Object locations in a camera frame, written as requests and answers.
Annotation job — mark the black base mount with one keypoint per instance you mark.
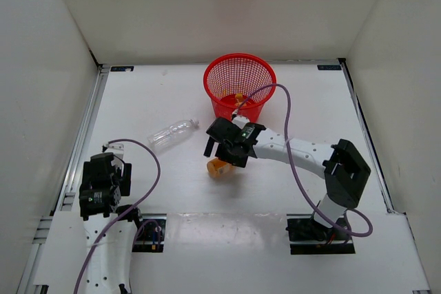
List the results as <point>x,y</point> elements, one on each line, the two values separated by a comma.
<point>150,238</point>
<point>308,238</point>

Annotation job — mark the right aluminium frame rail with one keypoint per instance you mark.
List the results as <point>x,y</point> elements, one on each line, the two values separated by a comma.
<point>377,169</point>

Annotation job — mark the left aluminium frame rail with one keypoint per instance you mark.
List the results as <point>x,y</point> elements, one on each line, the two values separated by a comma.
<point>27,284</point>

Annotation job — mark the red mesh plastic bin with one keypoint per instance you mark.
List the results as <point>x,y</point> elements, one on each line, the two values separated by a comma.
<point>239,73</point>

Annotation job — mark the aluminium frame rail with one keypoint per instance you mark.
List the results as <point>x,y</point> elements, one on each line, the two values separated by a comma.
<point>27,284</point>
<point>377,169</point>

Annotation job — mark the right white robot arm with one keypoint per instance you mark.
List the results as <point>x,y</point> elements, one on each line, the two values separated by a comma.
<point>341,166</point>

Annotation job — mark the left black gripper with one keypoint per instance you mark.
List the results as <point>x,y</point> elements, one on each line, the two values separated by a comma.
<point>124,177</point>

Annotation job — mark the clear empty plastic bottle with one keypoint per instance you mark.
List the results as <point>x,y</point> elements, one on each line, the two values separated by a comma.
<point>172,135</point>

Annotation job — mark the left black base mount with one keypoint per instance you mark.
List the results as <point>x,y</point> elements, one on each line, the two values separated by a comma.
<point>150,238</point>

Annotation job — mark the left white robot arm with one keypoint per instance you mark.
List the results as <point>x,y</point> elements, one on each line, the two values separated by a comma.
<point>109,226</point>

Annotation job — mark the orange juice plastic bottle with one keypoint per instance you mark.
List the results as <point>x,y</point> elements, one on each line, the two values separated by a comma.
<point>217,168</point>

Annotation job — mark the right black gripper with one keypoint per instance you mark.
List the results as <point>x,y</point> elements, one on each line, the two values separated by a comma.
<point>235,160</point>

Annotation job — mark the small yellow-capped plastic bottle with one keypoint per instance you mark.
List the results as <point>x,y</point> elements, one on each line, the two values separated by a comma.
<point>241,100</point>

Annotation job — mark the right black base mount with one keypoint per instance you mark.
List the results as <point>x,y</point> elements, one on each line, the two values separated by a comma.
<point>308,238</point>

